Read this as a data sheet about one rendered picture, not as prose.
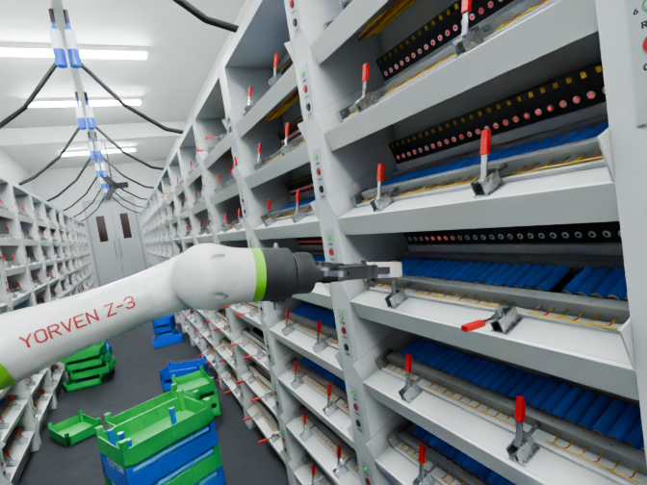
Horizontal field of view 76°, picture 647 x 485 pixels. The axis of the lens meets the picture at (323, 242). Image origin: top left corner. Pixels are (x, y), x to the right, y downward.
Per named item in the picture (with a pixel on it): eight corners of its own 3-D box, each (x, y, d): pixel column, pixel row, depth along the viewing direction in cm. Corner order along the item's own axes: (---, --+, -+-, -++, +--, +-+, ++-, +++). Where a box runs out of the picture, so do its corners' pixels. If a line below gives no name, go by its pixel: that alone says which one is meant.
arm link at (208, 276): (176, 315, 60) (175, 240, 61) (168, 310, 71) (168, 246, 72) (269, 308, 66) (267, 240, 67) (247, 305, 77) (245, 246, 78)
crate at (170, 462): (131, 497, 119) (125, 470, 118) (103, 475, 132) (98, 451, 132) (219, 443, 141) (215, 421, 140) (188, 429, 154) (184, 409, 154)
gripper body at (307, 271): (281, 292, 78) (325, 289, 82) (298, 296, 70) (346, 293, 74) (281, 252, 78) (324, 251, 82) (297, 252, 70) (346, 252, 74)
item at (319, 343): (350, 384, 108) (326, 342, 105) (274, 338, 163) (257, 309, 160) (404, 339, 116) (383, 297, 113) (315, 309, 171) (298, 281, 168)
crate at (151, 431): (125, 470, 118) (120, 444, 118) (98, 451, 132) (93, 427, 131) (215, 421, 140) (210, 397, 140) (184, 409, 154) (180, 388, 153)
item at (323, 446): (373, 525, 111) (350, 488, 108) (291, 433, 166) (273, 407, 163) (425, 472, 119) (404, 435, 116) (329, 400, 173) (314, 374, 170)
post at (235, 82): (297, 498, 167) (222, 58, 155) (289, 486, 175) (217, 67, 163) (341, 477, 175) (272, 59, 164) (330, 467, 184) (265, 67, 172)
